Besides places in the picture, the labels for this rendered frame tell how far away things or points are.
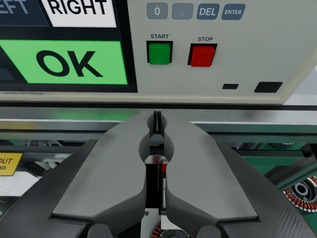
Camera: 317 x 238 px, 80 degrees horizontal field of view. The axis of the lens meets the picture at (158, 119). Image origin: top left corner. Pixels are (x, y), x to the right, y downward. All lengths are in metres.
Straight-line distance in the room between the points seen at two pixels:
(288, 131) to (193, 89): 0.12
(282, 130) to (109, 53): 0.20
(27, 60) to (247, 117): 0.23
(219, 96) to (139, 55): 0.10
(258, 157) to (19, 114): 0.30
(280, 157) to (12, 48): 0.33
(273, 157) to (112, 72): 0.24
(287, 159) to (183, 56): 0.22
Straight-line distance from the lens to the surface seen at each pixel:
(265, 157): 0.31
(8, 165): 0.30
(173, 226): 0.41
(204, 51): 0.18
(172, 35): 0.17
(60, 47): 0.20
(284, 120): 0.25
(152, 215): 0.51
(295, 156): 0.33
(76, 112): 0.23
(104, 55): 0.19
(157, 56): 0.17
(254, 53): 0.20
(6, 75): 0.25
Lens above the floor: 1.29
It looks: 54 degrees down
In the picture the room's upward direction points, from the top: 1 degrees clockwise
